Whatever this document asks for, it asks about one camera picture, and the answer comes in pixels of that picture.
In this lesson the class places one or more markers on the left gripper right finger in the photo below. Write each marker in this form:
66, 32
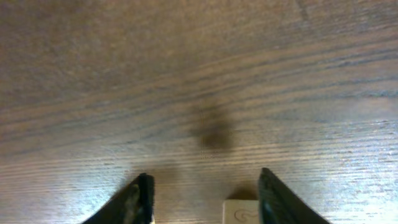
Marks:
279, 205

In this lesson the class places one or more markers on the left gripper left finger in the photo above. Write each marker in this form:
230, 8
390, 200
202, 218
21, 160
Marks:
134, 204

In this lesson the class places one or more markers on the yellow block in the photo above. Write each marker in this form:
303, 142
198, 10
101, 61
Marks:
240, 212

